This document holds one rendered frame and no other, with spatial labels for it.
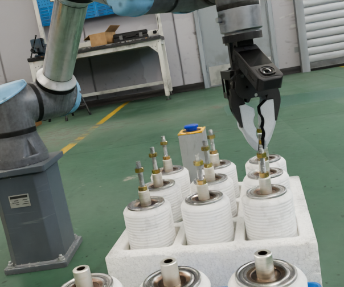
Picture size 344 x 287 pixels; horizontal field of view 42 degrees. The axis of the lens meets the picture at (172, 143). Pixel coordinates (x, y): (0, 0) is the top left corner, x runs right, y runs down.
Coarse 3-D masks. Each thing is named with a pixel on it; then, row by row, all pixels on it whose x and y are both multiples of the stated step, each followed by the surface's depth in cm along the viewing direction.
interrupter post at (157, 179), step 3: (153, 174) 100; (156, 174) 100; (159, 174) 100; (153, 177) 100; (156, 177) 100; (159, 177) 100; (153, 180) 100; (156, 180) 100; (159, 180) 100; (162, 180) 101; (153, 183) 101; (156, 183) 100; (159, 183) 100; (162, 183) 101; (156, 186) 100; (159, 186) 100
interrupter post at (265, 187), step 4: (260, 180) 84; (264, 180) 83; (268, 180) 83; (260, 184) 84; (264, 184) 83; (268, 184) 83; (260, 188) 84; (264, 188) 84; (268, 188) 84; (260, 192) 85; (264, 192) 84; (268, 192) 84
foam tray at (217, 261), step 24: (240, 192) 109; (240, 216) 94; (120, 240) 93; (240, 240) 83; (264, 240) 81; (288, 240) 79; (312, 240) 78; (120, 264) 85; (144, 264) 84; (192, 264) 83; (216, 264) 82; (240, 264) 81; (312, 264) 78
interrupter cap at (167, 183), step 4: (164, 180) 104; (168, 180) 103; (172, 180) 102; (148, 184) 102; (152, 184) 102; (164, 184) 101; (168, 184) 100; (172, 184) 99; (148, 188) 100; (152, 188) 99; (156, 188) 98; (160, 188) 98; (164, 188) 98
